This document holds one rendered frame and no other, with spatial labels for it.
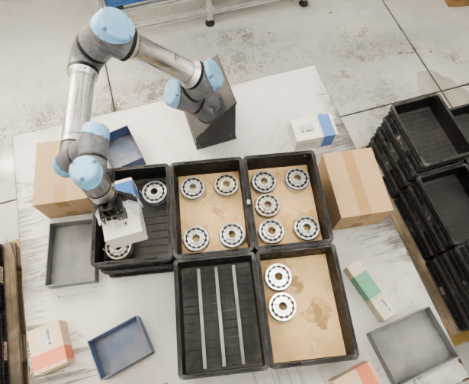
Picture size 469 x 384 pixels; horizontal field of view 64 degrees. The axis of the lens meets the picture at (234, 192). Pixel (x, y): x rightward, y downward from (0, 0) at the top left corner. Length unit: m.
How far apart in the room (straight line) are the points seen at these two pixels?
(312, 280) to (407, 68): 2.24
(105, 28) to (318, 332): 1.23
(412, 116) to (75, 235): 1.90
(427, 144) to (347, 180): 0.81
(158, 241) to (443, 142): 1.65
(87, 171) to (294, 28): 2.68
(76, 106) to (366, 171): 1.15
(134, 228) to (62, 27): 2.63
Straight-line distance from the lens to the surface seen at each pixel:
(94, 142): 1.04
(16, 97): 3.31
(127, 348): 1.62
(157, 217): 1.57
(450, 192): 2.40
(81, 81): 1.29
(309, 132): 1.81
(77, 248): 1.76
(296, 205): 1.58
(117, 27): 1.26
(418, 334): 1.74
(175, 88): 1.56
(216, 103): 1.66
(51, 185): 1.73
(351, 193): 1.62
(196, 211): 1.56
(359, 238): 1.74
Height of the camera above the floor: 2.28
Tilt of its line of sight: 66 degrees down
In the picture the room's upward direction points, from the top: 1 degrees clockwise
